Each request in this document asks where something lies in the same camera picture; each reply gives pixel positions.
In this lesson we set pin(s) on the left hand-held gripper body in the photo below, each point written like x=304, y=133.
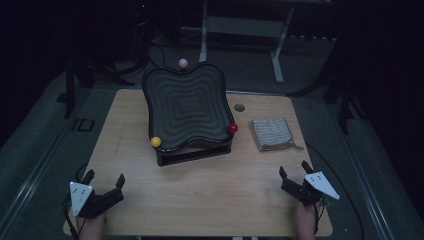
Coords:
x=88, y=203

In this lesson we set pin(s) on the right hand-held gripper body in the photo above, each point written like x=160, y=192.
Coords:
x=316, y=186

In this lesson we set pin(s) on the grey white fluffy cloth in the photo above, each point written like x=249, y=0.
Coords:
x=271, y=133

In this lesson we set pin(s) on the yellow ball knob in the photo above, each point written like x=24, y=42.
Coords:
x=155, y=141

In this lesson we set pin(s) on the red ball knob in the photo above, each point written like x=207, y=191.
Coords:
x=233, y=128

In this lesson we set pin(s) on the black wavy tray stand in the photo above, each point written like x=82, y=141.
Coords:
x=188, y=106

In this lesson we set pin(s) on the person's left hand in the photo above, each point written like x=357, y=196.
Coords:
x=91, y=228

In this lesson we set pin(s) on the person's right hand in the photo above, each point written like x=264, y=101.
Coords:
x=306, y=221

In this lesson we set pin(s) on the black metal stand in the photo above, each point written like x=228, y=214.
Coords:
x=70, y=93
x=345, y=110

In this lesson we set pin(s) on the grey round table grommet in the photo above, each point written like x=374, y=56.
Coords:
x=239, y=107

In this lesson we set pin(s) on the pink ball knob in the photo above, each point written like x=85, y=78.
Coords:
x=183, y=63

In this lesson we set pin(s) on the white metal stand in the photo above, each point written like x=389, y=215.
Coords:
x=246, y=26

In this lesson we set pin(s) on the grey metal floor rail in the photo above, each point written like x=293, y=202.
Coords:
x=368, y=190
x=31, y=181

